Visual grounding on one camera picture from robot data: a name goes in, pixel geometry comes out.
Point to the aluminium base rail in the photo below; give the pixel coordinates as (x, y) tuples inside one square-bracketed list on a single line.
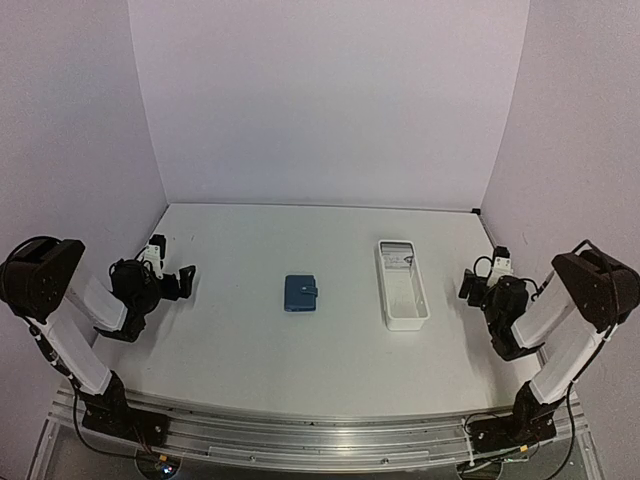
[(300, 443)]

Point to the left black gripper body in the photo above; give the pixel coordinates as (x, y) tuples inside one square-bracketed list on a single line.
[(144, 298)]

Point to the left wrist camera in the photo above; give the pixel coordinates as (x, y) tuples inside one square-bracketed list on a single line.
[(153, 255)]

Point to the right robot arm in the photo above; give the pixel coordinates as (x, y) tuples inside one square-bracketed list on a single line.
[(578, 307)]

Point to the blue card holder wallet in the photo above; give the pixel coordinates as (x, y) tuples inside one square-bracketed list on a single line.
[(300, 293)]

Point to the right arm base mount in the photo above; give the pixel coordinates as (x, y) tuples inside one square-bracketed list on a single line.
[(530, 422)]

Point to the silver credit card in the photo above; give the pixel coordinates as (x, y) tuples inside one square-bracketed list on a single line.
[(397, 260)]

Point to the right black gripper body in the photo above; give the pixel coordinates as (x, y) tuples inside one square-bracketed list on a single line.
[(491, 311)]

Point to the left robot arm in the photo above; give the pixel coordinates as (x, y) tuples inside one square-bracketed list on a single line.
[(46, 283)]

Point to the white plastic tray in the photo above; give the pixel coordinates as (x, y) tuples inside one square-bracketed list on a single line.
[(404, 300)]

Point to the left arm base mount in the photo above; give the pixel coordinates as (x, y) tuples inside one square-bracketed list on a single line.
[(111, 415)]

